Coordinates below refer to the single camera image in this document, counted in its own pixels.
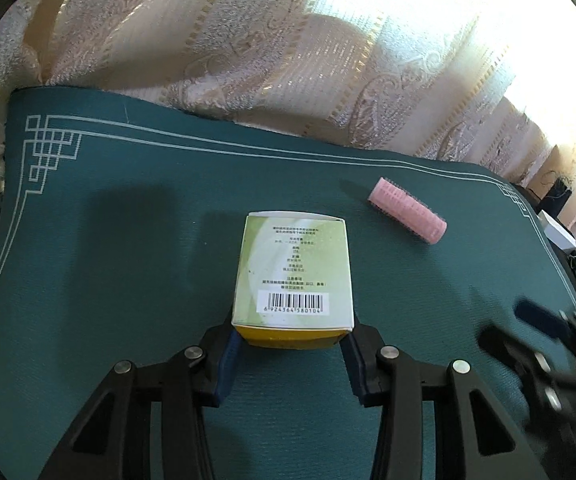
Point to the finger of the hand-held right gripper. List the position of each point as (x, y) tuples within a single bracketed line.
[(523, 355), (543, 322)]

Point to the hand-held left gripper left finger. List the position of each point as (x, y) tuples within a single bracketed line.
[(225, 375)]

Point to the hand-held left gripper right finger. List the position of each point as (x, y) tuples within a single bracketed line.
[(355, 375)]

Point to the white green ointment box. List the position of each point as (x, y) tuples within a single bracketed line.
[(293, 270)]

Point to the pink hair roller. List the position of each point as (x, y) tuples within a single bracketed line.
[(408, 210)]

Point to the green desk mat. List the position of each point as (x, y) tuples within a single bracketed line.
[(143, 240)]

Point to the beige patterned curtain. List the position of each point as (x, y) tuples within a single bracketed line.
[(288, 50)]

